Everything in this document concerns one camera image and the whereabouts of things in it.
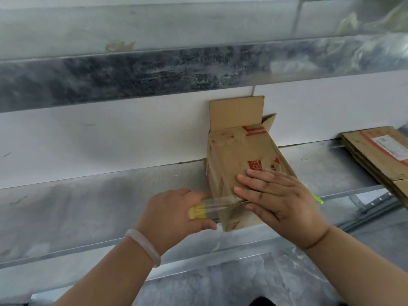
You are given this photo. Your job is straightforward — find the person's right hand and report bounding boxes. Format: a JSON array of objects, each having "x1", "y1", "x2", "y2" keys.
[{"x1": 234, "y1": 168, "x2": 331, "y2": 251}]

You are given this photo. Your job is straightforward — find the person's left hand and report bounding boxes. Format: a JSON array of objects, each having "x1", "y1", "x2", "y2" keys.
[{"x1": 135, "y1": 189, "x2": 217, "y2": 255}]

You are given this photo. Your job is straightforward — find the yellow tape roll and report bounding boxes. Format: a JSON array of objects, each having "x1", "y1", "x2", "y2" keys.
[{"x1": 188, "y1": 195, "x2": 249, "y2": 219}]

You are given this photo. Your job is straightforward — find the large red-printed cardboard box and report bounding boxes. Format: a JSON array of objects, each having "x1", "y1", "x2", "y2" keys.
[{"x1": 204, "y1": 95, "x2": 299, "y2": 232}]

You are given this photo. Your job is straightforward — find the white-labelled cardboard box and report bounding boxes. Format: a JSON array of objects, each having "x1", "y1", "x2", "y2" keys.
[{"x1": 339, "y1": 126, "x2": 408, "y2": 207}]

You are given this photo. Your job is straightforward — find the person's right forearm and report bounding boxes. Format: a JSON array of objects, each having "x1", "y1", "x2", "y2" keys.
[{"x1": 303, "y1": 226, "x2": 408, "y2": 306}]

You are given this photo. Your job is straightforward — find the person's left forearm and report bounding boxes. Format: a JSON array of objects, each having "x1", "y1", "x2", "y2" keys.
[{"x1": 59, "y1": 238, "x2": 157, "y2": 306}]

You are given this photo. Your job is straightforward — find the person's black trousers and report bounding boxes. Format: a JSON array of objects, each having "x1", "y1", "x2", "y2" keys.
[{"x1": 248, "y1": 296, "x2": 276, "y2": 306}]

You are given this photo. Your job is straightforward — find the small crumpled tape scrap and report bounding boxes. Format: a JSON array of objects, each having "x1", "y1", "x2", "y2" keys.
[{"x1": 106, "y1": 40, "x2": 136, "y2": 52}]

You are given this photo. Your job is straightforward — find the pile of clear tape scraps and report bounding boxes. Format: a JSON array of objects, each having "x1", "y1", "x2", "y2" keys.
[{"x1": 331, "y1": 3, "x2": 408, "y2": 71}]

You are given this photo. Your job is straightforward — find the white bangle bracelet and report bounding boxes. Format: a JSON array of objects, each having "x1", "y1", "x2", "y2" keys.
[{"x1": 125, "y1": 229, "x2": 162, "y2": 268}]

